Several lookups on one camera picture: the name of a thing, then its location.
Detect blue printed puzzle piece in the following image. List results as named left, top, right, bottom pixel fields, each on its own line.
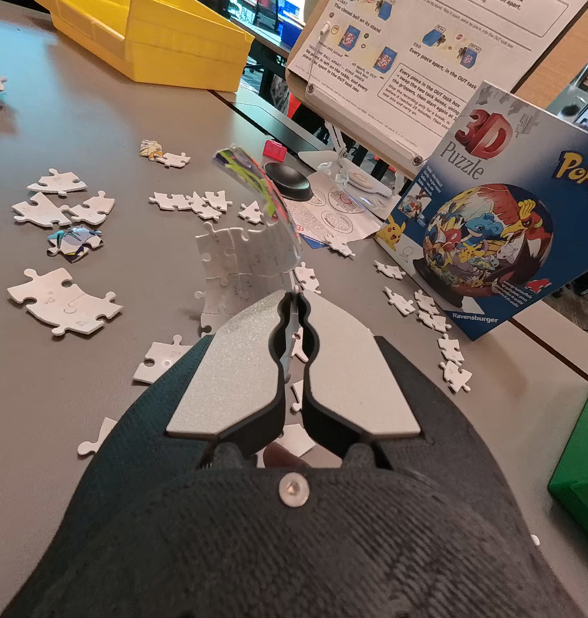
left=46, top=225, right=105, bottom=264

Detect yellow plastic bin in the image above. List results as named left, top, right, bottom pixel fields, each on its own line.
left=36, top=0, right=255, bottom=93

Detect person's right hand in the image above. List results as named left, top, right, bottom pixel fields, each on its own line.
left=264, top=443, right=308, bottom=469

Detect instruction sheet on clipboard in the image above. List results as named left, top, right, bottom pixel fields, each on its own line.
left=284, top=0, right=588, bottom=180

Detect white printed instruction leaflet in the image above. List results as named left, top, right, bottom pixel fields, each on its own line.
left=282, top=171, right=396, bottom=257

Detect blue puzzle box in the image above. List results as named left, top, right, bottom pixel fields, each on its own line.
left=373, top=81, right=588, bottom=342

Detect joined pair white puzzle pieces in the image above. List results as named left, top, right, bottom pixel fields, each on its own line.
left=7, top=268, right=124, bottom=337

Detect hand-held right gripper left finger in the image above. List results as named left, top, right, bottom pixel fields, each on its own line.
left=166, top=290, right=295, bottom=441

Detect black round ball stand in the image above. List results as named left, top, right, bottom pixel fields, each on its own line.
left=263, top=162, right=314, bottom=202

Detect assembled curved puzzle ball section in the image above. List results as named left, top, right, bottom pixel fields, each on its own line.
left=194, top=144, right=305, bottom=382

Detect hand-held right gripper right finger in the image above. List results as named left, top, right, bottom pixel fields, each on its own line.
left=296, top=290, right=421, bottom=441

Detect white folding stand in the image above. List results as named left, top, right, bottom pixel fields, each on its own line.
left=298, top=121, right=406, bottom=199

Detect green box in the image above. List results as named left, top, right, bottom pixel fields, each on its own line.
left=548, top=379, right=588, bottom=528

